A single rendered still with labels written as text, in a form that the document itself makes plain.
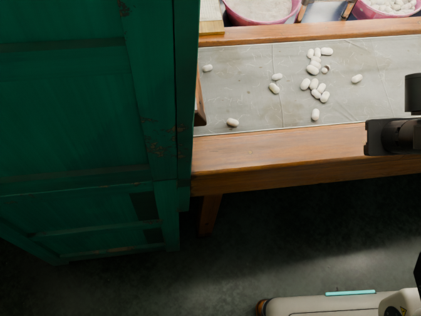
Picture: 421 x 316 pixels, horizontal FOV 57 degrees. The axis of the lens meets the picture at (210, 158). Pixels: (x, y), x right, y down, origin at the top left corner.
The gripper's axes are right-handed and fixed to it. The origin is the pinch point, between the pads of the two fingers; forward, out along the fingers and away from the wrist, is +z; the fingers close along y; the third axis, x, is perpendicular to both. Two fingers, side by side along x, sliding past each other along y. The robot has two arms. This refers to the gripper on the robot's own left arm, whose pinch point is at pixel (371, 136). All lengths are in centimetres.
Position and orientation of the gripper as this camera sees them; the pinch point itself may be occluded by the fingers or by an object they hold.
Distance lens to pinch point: 84.9
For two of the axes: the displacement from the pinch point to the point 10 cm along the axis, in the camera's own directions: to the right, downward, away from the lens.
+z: -0.8, -0.5, 10.0
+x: 0.3, 10.0, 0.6
